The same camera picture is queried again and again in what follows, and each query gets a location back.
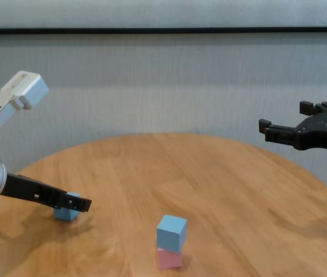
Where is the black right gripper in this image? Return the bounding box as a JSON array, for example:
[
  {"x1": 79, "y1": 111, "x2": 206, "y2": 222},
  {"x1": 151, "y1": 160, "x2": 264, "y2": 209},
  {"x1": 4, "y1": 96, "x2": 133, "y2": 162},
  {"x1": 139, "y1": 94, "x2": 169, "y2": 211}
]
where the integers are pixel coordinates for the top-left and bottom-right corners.
[{"x1": 258, "y1": 100, "x2": 327, "y2": 158}]

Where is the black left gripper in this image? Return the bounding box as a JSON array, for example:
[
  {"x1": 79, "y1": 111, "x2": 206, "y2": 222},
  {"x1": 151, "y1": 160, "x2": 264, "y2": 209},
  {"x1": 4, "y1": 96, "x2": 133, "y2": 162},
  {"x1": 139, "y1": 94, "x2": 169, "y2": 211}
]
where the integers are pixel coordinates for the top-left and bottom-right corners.
[{"x1": 0, "y1": 172, "x2": 92, "y2": 214}]

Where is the light blue cube block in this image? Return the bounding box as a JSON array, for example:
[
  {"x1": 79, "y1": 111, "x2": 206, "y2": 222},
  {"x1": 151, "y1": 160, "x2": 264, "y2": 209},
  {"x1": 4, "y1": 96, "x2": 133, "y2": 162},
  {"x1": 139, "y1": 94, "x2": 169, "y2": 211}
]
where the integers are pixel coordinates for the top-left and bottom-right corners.
[
  {"x1": 54, "y1": 192, "x2": 81, "y2": 222},
  {"x1": 156, "y1": 214, "x2": 188, "y2": 254}
]

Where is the pink cube block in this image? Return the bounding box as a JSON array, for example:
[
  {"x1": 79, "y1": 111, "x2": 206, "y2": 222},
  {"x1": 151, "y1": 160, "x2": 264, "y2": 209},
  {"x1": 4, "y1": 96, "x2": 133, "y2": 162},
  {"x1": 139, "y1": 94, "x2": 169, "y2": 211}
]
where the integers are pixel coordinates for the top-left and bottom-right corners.
[{"x1": 157, "y1": 248, "x2": 183, "y2": 270}]

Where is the black wall strip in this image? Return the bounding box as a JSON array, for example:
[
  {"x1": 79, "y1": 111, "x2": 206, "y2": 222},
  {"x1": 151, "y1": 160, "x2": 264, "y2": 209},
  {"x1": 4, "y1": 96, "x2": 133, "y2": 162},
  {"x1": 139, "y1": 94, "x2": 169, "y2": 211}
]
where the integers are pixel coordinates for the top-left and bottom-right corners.
[{"x1": 0, "y1": 27, "x2": 327, "y2": 35}]

